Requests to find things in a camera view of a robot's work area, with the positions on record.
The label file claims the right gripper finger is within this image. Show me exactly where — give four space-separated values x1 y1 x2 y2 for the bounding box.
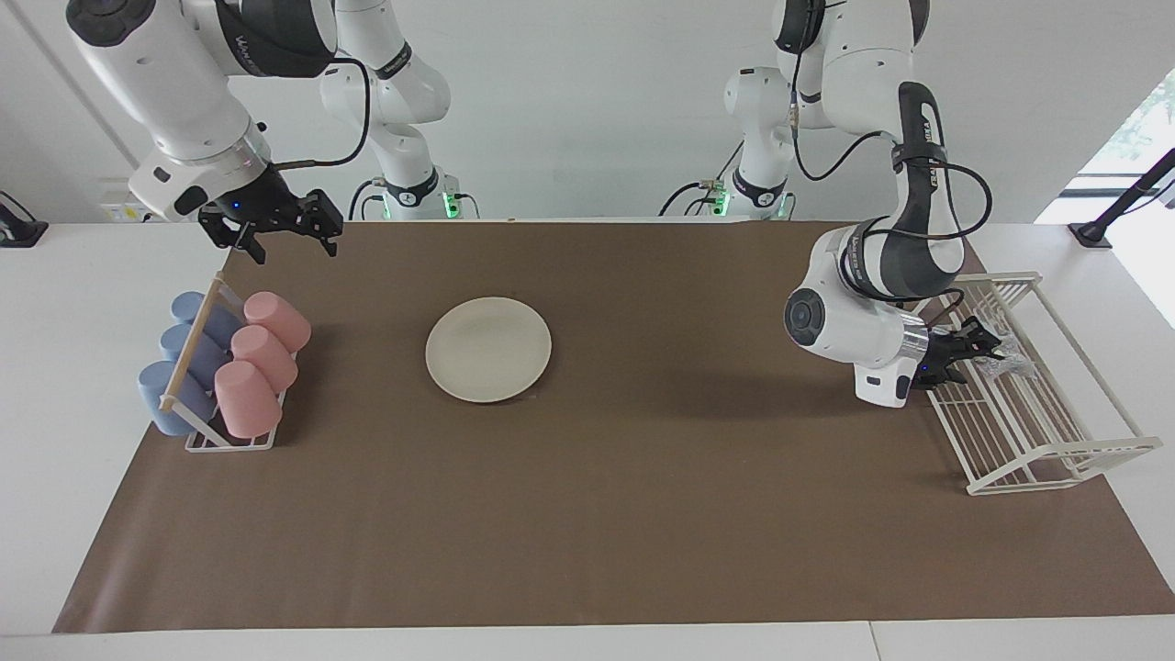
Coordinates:
307 189 346 259
198 212 268 266

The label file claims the round cream plate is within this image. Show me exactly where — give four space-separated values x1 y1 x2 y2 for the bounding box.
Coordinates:
425 296 553 404

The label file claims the blue plastic cup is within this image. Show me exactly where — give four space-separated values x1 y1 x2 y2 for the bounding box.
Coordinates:
137 361 218 438
160 323 232 391
171 291 245 348

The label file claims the pink plastic cup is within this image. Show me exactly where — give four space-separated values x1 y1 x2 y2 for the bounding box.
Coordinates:
214 360 284 440
230 325 299 394
243 291 312 354

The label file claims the cup rack with wooden bar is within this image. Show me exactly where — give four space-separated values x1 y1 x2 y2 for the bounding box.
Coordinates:
159 271 297 453

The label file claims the black table clamp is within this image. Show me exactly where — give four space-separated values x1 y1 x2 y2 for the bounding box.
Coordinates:
0 190 49 247

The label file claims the brown paper table mat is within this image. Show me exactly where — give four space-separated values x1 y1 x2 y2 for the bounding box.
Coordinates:
52 220 1175 634

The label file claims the black base cable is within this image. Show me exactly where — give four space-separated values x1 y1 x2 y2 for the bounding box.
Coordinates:
658 138 745 218
348 178 388 221

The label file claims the white wall outlet box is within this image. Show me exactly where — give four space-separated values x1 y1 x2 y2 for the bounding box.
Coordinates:
98 177 191 223

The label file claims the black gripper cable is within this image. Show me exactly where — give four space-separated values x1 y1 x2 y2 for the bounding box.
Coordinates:
788 50 995 319
274 57 374 172

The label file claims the white wire dish rack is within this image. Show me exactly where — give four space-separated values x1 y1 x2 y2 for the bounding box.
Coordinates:
916 271 1163 497

